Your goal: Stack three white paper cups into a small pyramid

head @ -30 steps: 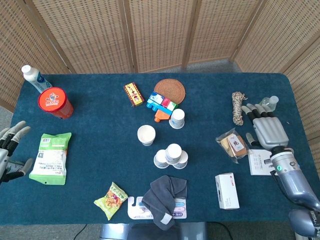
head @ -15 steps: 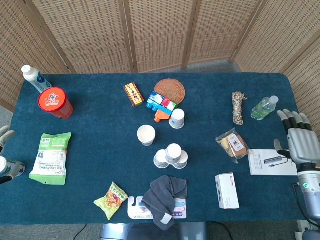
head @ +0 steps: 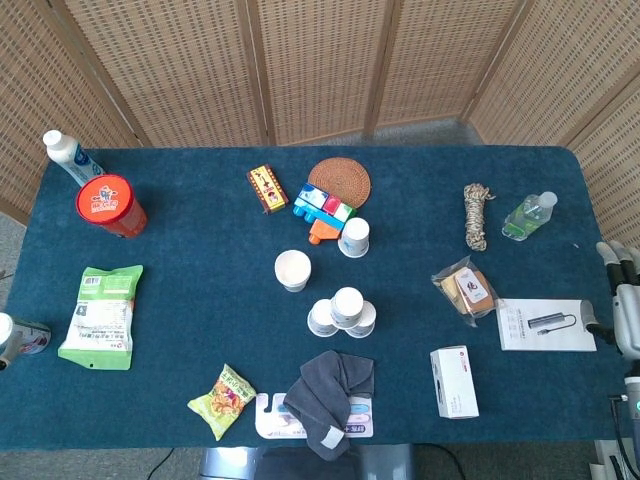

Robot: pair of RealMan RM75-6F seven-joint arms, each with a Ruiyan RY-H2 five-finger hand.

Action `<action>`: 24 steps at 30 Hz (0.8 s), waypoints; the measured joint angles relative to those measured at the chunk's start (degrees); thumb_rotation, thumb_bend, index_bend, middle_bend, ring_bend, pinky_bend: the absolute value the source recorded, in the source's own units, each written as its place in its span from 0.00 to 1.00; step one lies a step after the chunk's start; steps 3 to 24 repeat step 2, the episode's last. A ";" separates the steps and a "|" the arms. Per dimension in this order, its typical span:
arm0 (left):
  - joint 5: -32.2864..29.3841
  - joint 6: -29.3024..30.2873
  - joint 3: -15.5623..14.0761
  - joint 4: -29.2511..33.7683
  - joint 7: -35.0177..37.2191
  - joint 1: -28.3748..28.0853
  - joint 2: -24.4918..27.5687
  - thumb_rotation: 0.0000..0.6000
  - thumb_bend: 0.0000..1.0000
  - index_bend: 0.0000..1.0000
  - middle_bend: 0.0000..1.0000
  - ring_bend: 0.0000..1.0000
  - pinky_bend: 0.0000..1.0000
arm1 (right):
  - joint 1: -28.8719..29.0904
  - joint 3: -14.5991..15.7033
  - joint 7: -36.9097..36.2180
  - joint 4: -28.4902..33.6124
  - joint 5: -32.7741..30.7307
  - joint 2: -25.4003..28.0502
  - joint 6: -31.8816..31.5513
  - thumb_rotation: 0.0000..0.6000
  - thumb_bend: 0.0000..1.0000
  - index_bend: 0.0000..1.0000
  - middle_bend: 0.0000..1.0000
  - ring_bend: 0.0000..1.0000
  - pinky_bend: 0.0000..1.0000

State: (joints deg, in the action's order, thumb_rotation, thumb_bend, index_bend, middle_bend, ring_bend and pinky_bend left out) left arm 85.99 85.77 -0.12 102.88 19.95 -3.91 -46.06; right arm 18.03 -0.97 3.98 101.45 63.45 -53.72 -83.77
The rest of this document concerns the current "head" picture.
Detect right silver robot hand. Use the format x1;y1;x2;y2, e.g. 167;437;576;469
581;239;640;359

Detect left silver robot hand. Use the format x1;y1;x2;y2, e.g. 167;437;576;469
0;312;15;372

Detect white floral paper cup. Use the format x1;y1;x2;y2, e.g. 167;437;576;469
329;286;365;330
344;300;378;340
306;298;335;338
337;216;372;259

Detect stack of upright paper cups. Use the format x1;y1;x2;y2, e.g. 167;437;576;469
273;249;312;294

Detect white USB hub box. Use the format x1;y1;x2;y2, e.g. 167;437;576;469
496;298;598;353

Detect green white snack bag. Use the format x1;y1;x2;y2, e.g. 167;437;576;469
57;264;145;372

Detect clear green liquid bottle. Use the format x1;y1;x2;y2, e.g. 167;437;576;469
501;190;559;242

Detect plastic wrapped cake slices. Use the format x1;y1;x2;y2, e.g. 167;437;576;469
430;255;499;329

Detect red lidded snack tub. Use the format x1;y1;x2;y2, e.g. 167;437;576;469
75;173;149;239

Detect white carton box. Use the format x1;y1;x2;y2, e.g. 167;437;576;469
429;345;481;419

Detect blue felt table cover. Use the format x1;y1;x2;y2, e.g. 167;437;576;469
0;144;629;451

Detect white bottle with blue label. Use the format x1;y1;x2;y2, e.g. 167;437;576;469
42;129;107;189

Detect yellow-green chips bag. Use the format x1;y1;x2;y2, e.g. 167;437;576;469
186;363;258;442

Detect toothbrush blister pack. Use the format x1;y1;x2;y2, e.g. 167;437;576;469
253;392;375;440

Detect red yellow small box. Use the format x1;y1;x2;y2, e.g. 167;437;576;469
246;164;290;216

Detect dark grey towel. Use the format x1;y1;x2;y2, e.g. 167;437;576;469
282;349;376;463

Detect orange toy block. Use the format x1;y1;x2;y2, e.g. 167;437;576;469
308;219;346;246

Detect round woven coaster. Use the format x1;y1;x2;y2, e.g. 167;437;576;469
307;156;373;209

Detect grey robot torso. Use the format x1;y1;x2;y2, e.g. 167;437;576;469
198;442;417;480

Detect light blue toy block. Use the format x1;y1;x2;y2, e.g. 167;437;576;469
292;197;346;231

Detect woven bamboo folding screen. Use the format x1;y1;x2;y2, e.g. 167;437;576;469
0;0;640;281

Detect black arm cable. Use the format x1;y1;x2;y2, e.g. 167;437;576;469
606;393;632;456

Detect beige rope bundle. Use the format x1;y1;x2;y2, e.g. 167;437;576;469
462;182;497;252

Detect black floor cable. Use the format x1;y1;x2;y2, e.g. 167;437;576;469
414;442;469;476
149;446;176;480

